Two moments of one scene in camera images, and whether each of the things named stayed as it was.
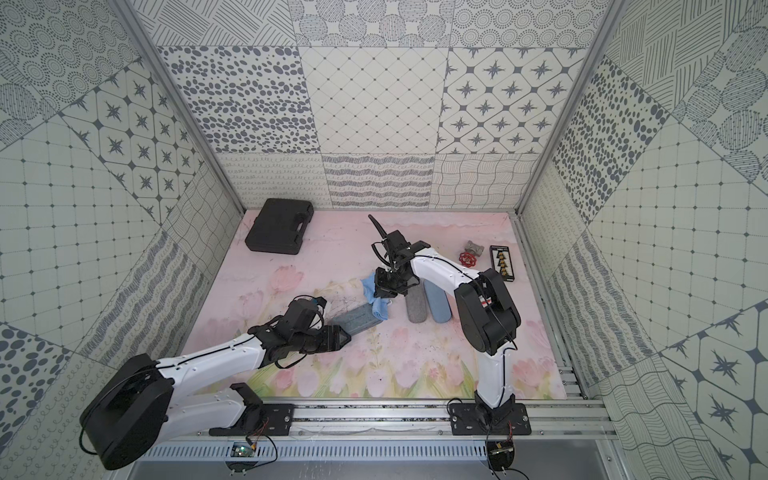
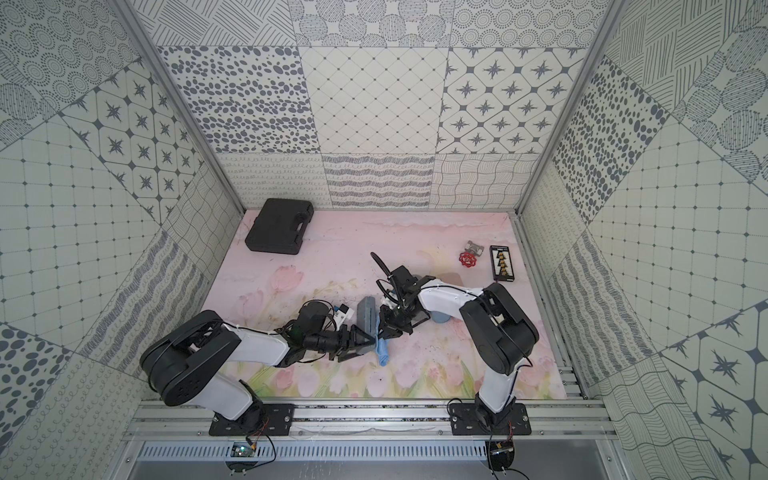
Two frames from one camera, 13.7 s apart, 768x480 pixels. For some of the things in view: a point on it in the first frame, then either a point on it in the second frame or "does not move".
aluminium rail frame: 591,420 does not move
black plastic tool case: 280,226 does not move
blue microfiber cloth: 380,305 -> 382,351
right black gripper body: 392,282 -> 396,321
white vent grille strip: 314,452 does not move
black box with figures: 502,262 does not move
